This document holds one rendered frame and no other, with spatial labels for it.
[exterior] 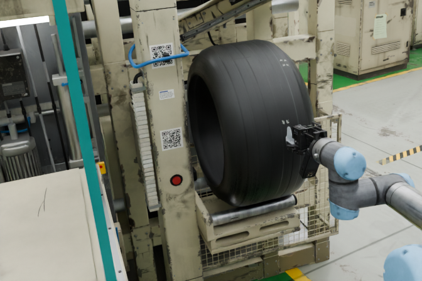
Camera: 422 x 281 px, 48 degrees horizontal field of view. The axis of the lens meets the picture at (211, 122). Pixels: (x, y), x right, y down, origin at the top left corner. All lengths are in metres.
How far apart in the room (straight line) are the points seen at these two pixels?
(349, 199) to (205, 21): 1.02
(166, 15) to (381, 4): 4.95
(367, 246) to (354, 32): 3.53
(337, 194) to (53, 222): 0.70
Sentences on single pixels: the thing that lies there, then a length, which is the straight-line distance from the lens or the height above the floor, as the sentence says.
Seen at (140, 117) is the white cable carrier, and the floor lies 1.31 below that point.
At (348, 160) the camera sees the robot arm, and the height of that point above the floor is 1.32.
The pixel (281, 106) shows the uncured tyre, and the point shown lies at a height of 1.33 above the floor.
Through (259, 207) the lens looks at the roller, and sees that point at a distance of 1.77.
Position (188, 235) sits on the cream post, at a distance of 1.82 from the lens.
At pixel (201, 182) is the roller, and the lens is 1.96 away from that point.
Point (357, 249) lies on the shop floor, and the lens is 3.13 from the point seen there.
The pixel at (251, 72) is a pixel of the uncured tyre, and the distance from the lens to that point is 1.54.
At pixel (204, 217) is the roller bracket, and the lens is 1.67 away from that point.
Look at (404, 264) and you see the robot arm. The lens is 0.94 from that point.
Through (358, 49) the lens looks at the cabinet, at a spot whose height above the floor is 0.40.
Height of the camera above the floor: 1.86
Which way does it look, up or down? 22 degrees down
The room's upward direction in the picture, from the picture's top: 5 degrees counter-clockwise
